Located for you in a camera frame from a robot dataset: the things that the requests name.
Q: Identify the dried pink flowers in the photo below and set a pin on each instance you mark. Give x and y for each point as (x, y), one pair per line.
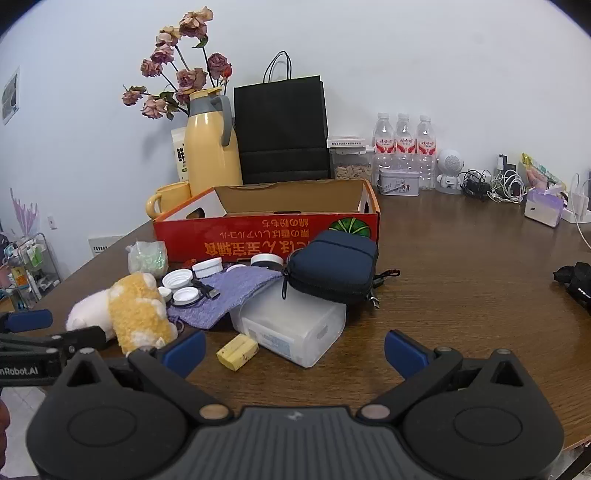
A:
(191, 79)

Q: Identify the cream carton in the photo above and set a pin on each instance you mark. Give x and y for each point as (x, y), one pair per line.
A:
(180, 152)

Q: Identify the large ribbed white cap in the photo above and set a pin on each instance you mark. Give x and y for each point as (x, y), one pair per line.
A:
(178, 278)

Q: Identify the purple branch decoration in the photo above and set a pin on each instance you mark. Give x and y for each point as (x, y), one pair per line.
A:
(24, 214)

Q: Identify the purple knitted cloth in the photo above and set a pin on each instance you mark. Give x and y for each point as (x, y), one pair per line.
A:
(231, 290)

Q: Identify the green yellow snack packet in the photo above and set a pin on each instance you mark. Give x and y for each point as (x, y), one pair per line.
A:
(538, 173)

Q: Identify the white lid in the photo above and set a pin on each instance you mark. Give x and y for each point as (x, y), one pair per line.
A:
(236, 267)

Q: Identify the white wall vent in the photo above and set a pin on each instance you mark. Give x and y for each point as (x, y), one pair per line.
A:
(104, 244)

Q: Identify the navy zip pouch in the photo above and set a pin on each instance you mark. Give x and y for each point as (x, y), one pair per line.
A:
(332, 265)

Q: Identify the white bottle cap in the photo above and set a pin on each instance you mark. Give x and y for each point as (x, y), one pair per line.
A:
(186, 295)

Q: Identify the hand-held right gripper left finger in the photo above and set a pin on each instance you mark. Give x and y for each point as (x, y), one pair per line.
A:
(184, 353)

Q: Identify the small white cap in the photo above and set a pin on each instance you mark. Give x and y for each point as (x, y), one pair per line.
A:
(164, 293)

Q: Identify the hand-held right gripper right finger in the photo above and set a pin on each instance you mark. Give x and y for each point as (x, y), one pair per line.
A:
(406, 353)

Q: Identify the flat white box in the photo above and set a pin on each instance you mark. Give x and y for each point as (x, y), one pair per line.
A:
(345, 141)

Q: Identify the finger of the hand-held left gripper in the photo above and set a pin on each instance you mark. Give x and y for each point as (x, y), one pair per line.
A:
(78, 337)
(27, 320)

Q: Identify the water bottle red label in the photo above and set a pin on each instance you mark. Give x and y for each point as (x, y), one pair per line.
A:
(405, 138)
(427, 143)
(384, 138)

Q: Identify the yellow thermos jug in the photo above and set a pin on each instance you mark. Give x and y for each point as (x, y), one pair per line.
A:
(210, 152)

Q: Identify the black paper bag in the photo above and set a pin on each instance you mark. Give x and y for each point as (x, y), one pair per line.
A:
(281, 124)

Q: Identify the white jar with label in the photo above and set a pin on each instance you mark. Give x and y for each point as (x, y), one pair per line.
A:
(268, 261)

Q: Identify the clear seed container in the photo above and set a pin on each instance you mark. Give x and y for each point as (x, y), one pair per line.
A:
(351, 168)

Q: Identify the metal storage cart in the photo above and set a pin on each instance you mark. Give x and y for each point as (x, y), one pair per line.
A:
(27, 267)

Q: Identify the purple tissue pack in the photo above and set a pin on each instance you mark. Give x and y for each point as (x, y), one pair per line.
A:
(542, 205)

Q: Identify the white robot speaker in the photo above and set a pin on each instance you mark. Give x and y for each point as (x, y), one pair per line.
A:
(450, 164)

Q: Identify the yellow mug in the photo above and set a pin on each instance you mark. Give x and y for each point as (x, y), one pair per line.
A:
(173, 196)

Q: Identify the small yellow block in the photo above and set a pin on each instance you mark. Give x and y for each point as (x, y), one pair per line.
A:
(236, 351)

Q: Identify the wall poster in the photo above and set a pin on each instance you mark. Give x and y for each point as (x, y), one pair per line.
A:
(10, 94)

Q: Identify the red cardboard box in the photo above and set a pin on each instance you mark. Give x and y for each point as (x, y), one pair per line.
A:
(231, 235)

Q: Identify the yellow white plush toy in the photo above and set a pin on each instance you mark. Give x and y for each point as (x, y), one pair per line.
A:
(134, 309)

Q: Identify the white wall outlet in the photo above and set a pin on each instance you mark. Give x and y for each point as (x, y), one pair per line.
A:
(53, 222)

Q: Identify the black fabric item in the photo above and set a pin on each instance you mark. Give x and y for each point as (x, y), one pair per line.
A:
(577, 281)

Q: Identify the printed metal tin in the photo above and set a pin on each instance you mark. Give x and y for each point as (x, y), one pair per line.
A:
(399, 182)

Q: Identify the clear bag of green beads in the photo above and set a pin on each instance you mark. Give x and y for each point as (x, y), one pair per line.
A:
(147, 259)

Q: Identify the translucent plastic box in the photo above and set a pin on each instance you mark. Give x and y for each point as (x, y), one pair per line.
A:
(300, 327)

